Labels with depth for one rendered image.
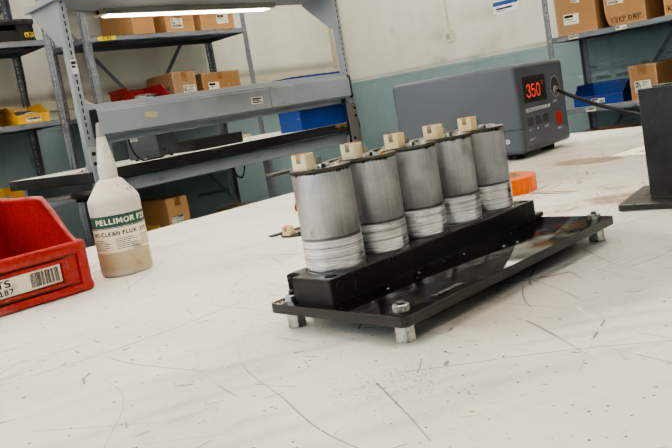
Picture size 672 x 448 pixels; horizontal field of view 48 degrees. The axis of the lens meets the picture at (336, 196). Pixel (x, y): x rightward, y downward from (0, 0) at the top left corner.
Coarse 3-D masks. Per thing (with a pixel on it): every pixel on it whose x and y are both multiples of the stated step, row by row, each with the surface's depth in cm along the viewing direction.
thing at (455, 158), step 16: (448, 144) 35; (464, 144) 36; (448, 160) 35; (464, 160) 36; (448, 176) 36; (464, 176) 36; (448, 192) 36; (464, 192) 36; (448, 208) 36; (464, 208) 36; (480, 208) 36; (448, 224) 36
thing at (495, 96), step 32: (512, 64) 76; (544, 64) 81; (416, 96) 83; (448, 96) 81; (480, 96) 78; (512, 96) 76; (544, 96) 80; (416, 128) 84; (448, 128) 81; (512, 128) 77; (544, 128) 80
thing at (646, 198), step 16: (640, 96) 42; (656, 96) 42; (640, 112) 43; (656, 112) 42; (656, 128) 42; (656, 144) 42; (656, 160) 42; (656, 176) 43; (640, 192) 46; (656, 192) 43; (624, 208) 43; (640, 208) 42; (656, 208) 42
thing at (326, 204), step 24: (312, 192) 30; (336, 192) 30; (312, 216) 30; (336, 216) 30; (312, 240) 30; (336, 240) 30; (360, 240) 31; (312, 264) 30; (336, 264) 30; (360, 264) 31
